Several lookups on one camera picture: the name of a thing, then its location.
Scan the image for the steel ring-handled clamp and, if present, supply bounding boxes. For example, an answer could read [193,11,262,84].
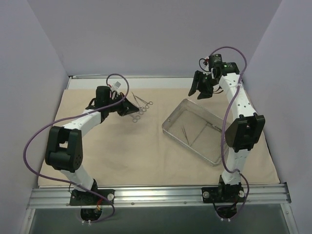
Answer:
[131,113,141,123]

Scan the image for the steel scissors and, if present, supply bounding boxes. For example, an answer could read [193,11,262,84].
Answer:
[132,93,146,115]

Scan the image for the steel ring-handled forceps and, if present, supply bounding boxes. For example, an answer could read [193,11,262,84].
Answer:
[135,96,154,109]

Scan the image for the wire mesh instrument tray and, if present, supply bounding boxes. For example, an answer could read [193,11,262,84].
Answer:
[162,99,223,166]

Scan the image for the steel tweezers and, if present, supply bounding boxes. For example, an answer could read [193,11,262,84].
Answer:
[182,127,189,145]

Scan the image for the beige wrapping cloth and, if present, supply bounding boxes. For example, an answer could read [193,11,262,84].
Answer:
[56,88,280,186]

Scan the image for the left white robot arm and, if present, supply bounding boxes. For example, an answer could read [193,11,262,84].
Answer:
[45,81,139,204]

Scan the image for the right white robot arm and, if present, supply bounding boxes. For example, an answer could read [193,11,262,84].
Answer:
[188,54,265,201]

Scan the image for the right aluminium side rail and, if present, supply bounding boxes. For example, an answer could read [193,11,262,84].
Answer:
[235,74,243,87]

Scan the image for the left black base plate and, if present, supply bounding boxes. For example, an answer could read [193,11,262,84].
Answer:
[69,189,115,206]

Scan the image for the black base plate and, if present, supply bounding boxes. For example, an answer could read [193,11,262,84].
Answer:
[201,186,245,203]
[69,189,115,206]

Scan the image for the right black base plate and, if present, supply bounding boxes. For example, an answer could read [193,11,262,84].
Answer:
[201,186,245,203]

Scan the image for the aluminium front rail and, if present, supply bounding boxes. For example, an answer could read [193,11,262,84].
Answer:
[28,184,291,209]

